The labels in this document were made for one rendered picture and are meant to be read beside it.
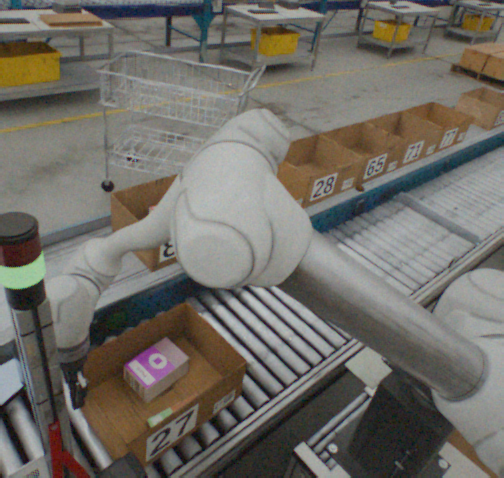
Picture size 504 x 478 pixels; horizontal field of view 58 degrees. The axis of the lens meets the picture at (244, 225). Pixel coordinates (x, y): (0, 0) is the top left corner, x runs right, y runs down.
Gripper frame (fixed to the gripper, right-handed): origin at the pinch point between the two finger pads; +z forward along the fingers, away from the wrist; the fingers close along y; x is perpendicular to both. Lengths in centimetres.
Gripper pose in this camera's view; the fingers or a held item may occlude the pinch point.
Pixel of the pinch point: (77, 398)
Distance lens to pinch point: 135.7
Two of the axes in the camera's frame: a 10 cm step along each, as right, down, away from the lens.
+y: 6.5, 5.1, -5.6
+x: 7.5, -3.0, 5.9
